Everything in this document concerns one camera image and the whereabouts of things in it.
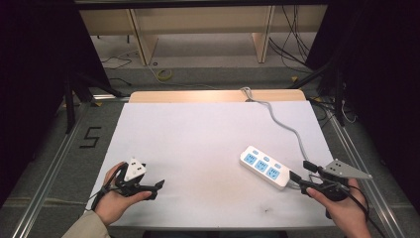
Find white power strip blue sockets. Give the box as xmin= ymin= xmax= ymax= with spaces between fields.
xmin=239 ymin=145 xmax=292 ymax=191

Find bundle of black hanging cables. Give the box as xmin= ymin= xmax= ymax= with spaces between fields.
xmin=267 ymin=4 xmax=315 ymax=74

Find black metal stand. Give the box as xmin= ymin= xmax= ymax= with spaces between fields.
xmin=62 ymin=69 xmax=124 ymax=135
xmin=288 ymin=59 xmax=347 ymax=127

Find white table mat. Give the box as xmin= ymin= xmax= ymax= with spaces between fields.
xmin=85 ymin=100 xmax=337 ymax=230

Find grey power strip cable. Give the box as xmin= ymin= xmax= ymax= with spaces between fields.
xmin=240 ymin=86 xmax=313 ymax=190

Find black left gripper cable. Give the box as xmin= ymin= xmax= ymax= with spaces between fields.
xmin=86 ymin=183 xmax=121 ymax=212

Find person's right hand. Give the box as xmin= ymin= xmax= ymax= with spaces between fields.
xmin=305 ymin=178 xmax=372 ymax=238

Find yellow tape roll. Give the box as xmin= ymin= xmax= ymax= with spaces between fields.
xmin=156 ymin=67 xmax=173 ymax=82

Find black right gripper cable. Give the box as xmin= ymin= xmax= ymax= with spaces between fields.
xmin=325 ymin=183 xmax=388 ymax=238

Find light wooden desk frame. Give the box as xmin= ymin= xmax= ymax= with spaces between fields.
xmin=78 ymin=4 xmax=329 ymax=66

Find person's left hand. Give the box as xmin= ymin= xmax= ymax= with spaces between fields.
xmin=93 ymin=162 xmax=154 ymax=228

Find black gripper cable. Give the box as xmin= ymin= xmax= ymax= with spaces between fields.
xmin=325 ymin=183 xmax=388 ymax=238
xmin=86 ymin=183 xmax=121 ymax=212

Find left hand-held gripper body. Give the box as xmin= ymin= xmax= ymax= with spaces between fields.
xmin=114 ymin=157 xmax=159 ymax=199

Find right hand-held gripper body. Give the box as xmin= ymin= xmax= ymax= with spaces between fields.
xmin=298 ymin=159 xmax=373 ymax=203

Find white floor cable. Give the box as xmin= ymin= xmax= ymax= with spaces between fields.
xmin=145 ymin=60 xmax=219 ymax=91

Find thin black floor cable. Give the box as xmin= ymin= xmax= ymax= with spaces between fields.
xmin=100 ymin=54 xmax=134 ymax=87

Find black curtain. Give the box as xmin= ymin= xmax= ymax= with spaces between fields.
xmin=0 ymin=0 xmax=113 ymax=207
xmin=304 ymin=0 xmax=420 ymax=216

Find short aluminium floor rail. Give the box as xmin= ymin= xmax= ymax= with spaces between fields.
xmin=91 ymin=93 xmax=132 ymax=103

